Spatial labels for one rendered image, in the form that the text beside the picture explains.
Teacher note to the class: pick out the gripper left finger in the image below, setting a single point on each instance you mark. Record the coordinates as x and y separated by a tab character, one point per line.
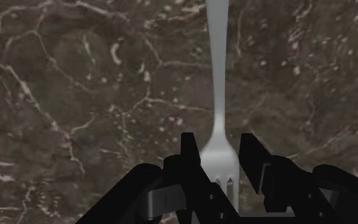
178	183

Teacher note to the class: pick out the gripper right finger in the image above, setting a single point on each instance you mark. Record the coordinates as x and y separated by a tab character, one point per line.
284	183

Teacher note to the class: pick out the silver metal fork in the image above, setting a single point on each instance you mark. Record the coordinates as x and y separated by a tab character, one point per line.
218	155

